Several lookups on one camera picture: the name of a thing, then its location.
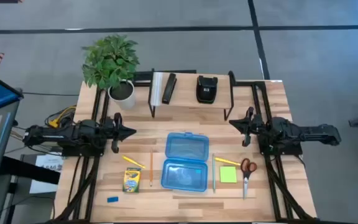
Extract white paper stack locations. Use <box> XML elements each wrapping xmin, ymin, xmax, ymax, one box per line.
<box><xmin>150</xmin><ymin>72</ymin><xmax>163</xmax><ymax>107</ymax></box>

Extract green leafy plant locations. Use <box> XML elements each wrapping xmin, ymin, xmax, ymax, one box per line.
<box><xmin>81</xmin><ymin>33</ymin><xmax>141</xmax><ymax>90</ymax></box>

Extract white printed paper sheet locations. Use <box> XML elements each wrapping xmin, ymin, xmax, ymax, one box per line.
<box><xmin>29</xmin><ymin>154</ymin><xmax>65</xmax><ymax>194</ymax></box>

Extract black stapler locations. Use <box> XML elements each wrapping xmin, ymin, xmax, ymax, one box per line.
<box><xmin>161</xmin><ymin>73</ymin><xmax>178</xmax><ymax>105</ymax></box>

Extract green sticky note pad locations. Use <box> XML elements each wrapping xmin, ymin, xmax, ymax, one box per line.
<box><xmin>219</xmin><ymin>166</ymin><xmax>238</xmax><ymax>184</ymax></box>

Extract yellow cable bundle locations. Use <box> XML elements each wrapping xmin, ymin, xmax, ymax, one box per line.
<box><xmin>48</xmin><ymin>105</ymin><xmax>77</xmax><ymax>129</ymax></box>

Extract white plant pot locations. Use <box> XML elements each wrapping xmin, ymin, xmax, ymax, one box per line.
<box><xmin>107</xmin><ymin>79</ymin><xmax>136</xmax><ymax>111</ymax></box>

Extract blue plastic pencil case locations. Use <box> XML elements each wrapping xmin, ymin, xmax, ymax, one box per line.
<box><xmin>160</xmin><ymin>132</ymin><xmax>210</xmax><ymax>193</ymax></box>

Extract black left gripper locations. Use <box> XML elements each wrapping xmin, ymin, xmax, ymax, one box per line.
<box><xmin>111</xmin><ymin>112</ymin><xmax>137</xmax><ymax>154</ymax></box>

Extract orange pencil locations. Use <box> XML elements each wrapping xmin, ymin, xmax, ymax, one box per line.
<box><xmin>149</xmin><ymin>149</ymin><xmax>154</xmax><ymax>187</ymax></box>

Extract yellow green crayon box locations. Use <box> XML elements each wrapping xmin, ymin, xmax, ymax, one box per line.
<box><xmin>122</xmin><ymin>167</ymin><xmax>142</xmax><ymax>194</ymax></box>

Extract wooden shelf riser black legs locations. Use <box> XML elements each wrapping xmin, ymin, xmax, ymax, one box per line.
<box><xmin>147</xmin><ymin>68</ymin><xmax>235</xmax><ymax>121</ymax></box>

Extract black cart base bar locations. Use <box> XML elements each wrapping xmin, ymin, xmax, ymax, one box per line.
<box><xmin>0</xmin><ymin>155</ymin><xmax>61</xmax><ymax>185</ymax></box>

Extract teal pencil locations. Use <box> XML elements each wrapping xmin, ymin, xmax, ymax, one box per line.
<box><xmin>211</xmin><ymin>152</ymin><xmax>216</xmax><ymax>194</ymax></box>

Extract thin black floor cable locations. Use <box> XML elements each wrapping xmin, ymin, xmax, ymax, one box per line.
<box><xmin>22</xmin><ymin>91</ymin><xmax>80</xmax><ymax>97</ymax></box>

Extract yellow highlighter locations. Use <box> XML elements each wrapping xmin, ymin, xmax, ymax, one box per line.
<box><xmin>213</xmin><ymin>157</ymin><xmax>241</xmax><ymax>166</ymax></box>
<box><xmin>122</xmin><ymin>154</ymin><xmax>147</xmax><ymax>170</ymax></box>

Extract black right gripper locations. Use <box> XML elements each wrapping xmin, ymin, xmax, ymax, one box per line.
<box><xmin>228</xmin><ymin>106</ymin><xmax>256</xmax><ymax>147</ymax></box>

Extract black aluminium rig frame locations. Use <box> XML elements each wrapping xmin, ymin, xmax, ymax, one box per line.
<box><xmin>53</xmin><ymin>70</ymin><xmax>318</xmax><ymax>223</ymax></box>

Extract red handled scissors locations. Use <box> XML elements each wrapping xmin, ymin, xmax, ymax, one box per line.
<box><xmin>239</xmin><ymin>157</ymin><xmax>258</xmax><ymax>200</ymax></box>

